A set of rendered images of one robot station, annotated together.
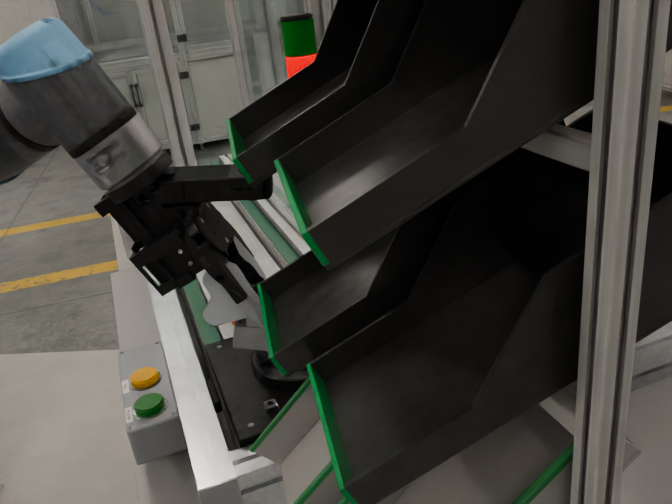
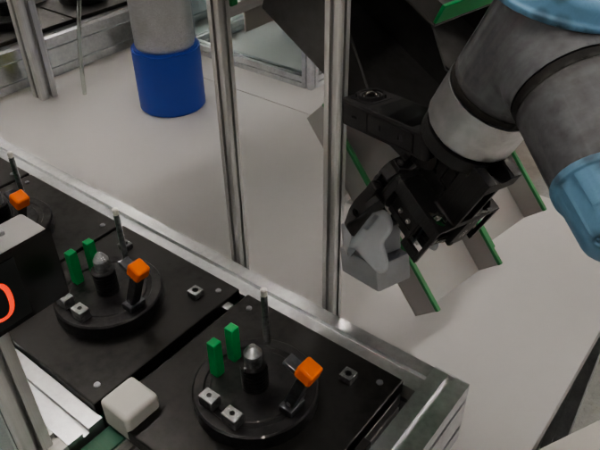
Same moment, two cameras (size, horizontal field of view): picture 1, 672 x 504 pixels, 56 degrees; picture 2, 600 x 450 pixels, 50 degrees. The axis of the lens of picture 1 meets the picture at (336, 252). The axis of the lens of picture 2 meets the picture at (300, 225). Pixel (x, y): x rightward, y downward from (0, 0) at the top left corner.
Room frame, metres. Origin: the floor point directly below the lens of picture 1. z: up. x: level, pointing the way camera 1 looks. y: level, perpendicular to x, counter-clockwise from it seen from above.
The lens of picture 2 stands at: (0.97, 0.49, 1.56)
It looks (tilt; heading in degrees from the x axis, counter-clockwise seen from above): 37 degrees down; 237
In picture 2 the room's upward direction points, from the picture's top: 1 degrees counter-clockwise
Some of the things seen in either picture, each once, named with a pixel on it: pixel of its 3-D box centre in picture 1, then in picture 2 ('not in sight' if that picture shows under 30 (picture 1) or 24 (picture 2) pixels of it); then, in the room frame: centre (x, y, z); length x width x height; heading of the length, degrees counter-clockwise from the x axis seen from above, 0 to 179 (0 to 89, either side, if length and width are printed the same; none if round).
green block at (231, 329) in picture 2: not in sight; (232, 342); (0.76, 0.02, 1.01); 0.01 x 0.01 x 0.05; 18
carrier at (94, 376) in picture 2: not in sight; (104, 276); (0.83, -0.18, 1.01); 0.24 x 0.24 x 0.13; 18
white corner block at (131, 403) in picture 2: not in sight; (131, 408); (0.88, 0.00, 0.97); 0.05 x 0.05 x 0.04; 18
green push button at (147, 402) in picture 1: (150, 407); not in sight; (0.70, 0.28, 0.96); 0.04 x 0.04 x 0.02
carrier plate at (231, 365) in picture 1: (302, 366); (256, 400); (0.76, 0.07, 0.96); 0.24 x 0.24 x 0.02; 18
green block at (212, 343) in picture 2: not in sight; (215, 357); (0.78, 0.03, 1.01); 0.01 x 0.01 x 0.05; 18
